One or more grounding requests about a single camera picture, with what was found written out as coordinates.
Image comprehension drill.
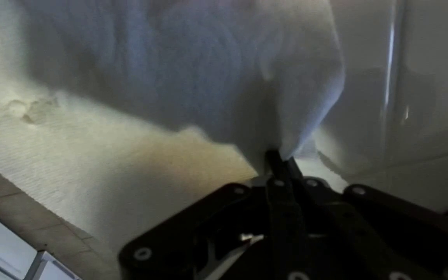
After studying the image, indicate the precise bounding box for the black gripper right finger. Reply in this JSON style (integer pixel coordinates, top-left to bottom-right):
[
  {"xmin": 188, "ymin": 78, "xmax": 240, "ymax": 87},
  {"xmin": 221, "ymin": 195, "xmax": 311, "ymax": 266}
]
[{"xmin": 280, "ymin": 154, "xmax": 448, "ymax": 280}]

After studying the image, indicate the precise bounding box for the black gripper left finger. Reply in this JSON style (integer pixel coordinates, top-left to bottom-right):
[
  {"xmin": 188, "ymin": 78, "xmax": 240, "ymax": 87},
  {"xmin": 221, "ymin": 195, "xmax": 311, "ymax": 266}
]
[{"xmin": 117, "ymin": 148, "xmax": 294, "ymax": 280}]

